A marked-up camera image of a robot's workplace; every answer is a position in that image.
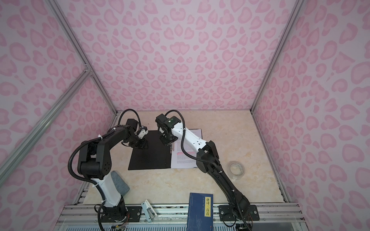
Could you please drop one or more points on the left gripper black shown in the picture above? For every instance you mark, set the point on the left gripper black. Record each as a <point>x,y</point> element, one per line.
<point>142,145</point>

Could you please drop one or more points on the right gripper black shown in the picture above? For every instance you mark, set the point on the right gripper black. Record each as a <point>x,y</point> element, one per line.
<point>166,142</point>

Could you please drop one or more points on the grey black file folder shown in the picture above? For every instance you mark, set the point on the grey black file folder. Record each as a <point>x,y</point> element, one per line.
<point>157,156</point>

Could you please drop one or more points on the white paper sheet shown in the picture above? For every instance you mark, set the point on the white paper sheet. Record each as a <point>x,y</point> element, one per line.
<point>178,159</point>

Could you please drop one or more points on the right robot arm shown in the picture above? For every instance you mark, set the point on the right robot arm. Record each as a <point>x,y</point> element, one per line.
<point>172,127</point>

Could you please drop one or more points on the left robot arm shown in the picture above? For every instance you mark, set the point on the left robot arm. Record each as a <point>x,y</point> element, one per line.
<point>95,164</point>

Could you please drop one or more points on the grey sponge block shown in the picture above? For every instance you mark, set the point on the grey sponge block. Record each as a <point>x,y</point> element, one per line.
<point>120,185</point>

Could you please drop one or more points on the clear tape roll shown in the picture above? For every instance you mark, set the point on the clear tape roll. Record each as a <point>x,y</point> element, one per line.
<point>235,170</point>

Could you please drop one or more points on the blue book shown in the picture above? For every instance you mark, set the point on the blue book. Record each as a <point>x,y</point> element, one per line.
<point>200,212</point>

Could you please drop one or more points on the aluminium diagonal beam left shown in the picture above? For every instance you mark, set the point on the aluminium diagonal beam left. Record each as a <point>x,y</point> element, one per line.
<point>19,153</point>

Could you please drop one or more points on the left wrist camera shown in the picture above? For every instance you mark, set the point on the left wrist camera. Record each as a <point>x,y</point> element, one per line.
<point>143,131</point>

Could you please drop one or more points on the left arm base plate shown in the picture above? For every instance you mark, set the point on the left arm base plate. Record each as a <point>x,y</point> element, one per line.
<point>131,213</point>

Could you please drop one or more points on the white bracket on rail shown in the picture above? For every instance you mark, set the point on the white bracket on rail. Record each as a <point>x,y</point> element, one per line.
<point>148,211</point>

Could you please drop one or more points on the aluminium rail frame front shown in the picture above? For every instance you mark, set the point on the aluminium rail frame front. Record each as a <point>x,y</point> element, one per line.
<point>173,217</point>

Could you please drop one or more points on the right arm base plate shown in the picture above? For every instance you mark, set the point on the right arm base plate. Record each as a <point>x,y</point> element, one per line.
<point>230,213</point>

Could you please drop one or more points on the aluminium corner post right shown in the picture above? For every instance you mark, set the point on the aluminium corner post right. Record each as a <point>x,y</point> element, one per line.
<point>286,33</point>

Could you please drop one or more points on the aluminium corner post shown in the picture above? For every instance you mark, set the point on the aluminium corner post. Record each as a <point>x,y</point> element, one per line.
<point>70,34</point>
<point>286,33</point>

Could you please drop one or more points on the aluminium corner post left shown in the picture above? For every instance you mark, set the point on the aluminium corner post left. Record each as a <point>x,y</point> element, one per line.
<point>70,34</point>

